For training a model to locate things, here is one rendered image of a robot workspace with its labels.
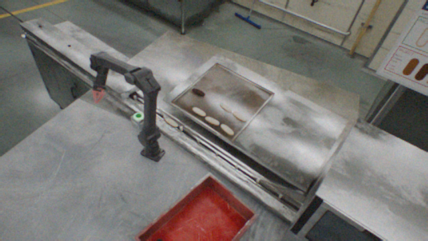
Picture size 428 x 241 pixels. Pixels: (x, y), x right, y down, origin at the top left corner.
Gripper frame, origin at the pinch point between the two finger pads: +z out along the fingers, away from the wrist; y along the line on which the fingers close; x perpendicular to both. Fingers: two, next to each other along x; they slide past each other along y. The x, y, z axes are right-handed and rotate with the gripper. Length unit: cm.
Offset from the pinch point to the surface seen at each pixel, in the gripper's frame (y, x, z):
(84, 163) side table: -15.4, -0.1, 32.2
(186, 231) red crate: -64, -47, 37
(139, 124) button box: -2.6, -26.1, 9.7
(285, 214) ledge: -73, -92, 19
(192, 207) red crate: -54, -51, 30
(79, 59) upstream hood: 58, 14, -11
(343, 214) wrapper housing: -110, -76, -8
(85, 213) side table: -43, -4, 44
